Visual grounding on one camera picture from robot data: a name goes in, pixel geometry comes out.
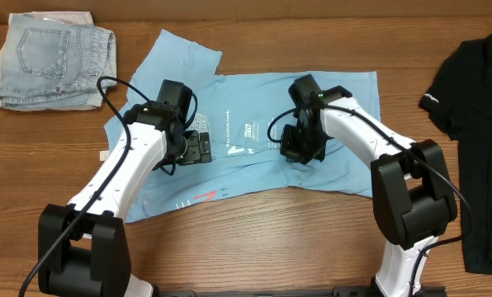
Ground light blue printed t-shirt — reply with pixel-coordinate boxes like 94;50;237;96
127;31;371;222

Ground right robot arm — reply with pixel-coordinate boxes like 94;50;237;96
279;82;458;296

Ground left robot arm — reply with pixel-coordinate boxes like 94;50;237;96
35;102;212;297

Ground folded light denim shorts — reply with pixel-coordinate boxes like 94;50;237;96
0;14;116;111

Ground black t-shirt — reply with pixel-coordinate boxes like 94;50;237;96
419;34;492;275

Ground folded pale pink garment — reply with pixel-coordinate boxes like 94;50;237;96
0;11;101;111

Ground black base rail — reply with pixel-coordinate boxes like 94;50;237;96
153;285;447;297

